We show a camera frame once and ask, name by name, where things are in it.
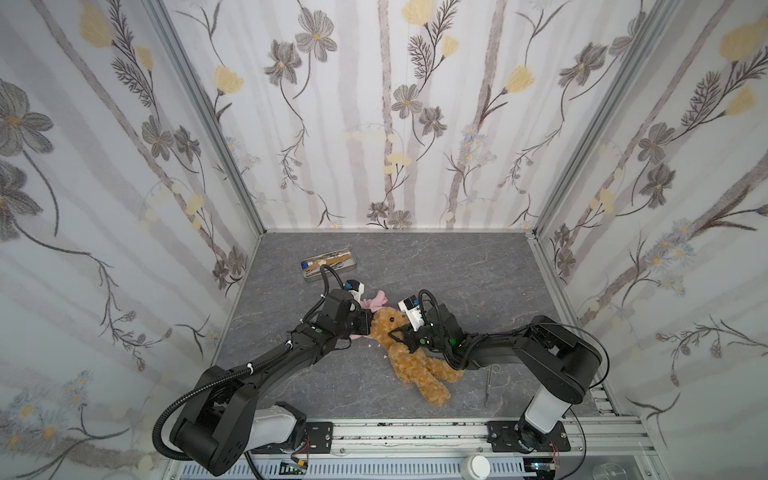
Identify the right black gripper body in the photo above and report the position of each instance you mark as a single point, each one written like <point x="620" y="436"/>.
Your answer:
<point x="411" y="336"/>

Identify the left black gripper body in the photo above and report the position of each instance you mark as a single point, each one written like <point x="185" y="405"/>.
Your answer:
<point x="362" y="321"/>

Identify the pink fleece bear hoodie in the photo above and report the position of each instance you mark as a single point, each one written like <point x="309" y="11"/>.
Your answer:
<point x="373" y="301"/>

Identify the brown teddy bear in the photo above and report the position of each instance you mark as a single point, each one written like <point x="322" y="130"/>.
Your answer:
<point x="412" y="365"/>

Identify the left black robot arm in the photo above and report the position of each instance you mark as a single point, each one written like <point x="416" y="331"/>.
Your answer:
<point x="219" y="420"/>

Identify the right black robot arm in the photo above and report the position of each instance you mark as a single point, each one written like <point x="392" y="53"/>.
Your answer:
<point x="563" y="363"/>

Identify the clear plastic tool box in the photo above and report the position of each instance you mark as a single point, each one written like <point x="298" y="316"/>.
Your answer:
<point x="340" y="259"/>

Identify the small black scissors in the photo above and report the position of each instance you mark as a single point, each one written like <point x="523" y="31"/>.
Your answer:
<point x="490" y="372"/>

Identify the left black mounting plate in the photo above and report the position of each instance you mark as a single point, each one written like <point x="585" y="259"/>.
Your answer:
<point x="312" y="438"/>

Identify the black mounting plate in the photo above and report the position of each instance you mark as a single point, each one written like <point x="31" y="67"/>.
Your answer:
<point x="312" y="438"/>
<point x="519" y="437"/>

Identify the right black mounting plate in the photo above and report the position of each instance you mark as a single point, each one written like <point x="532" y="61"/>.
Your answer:
<point x="519" y="437"/>

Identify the white round cap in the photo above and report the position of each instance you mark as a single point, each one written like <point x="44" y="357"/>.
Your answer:
<point x="475" y="467"/>

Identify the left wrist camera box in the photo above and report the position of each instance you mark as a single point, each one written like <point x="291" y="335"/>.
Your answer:
<point x="355" y="288"/>

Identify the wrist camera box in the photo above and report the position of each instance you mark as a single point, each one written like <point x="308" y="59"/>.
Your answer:
<point x="411" y="306"/>
<point x="355" y="288"/>

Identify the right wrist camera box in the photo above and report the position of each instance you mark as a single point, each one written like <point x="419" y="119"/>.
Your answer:
<point x="411" y="306"/>

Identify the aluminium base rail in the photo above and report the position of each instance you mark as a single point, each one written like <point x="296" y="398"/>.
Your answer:
<point x="601" y="448"/>

